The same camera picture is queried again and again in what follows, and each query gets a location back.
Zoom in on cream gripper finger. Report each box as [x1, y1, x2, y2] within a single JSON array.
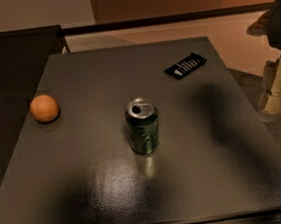
[[258, 56, 281, 122], [246, 11, 269, 37]]

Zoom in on black rxbar chocolate bar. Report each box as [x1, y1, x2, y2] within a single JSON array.
[[164, 53, 207, 80]]

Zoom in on orange fruit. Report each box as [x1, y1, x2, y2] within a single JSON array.
[[29, 95, 60, 123]]

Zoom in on green soda can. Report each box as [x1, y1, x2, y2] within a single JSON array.
[[125, 97, 159, 154]]

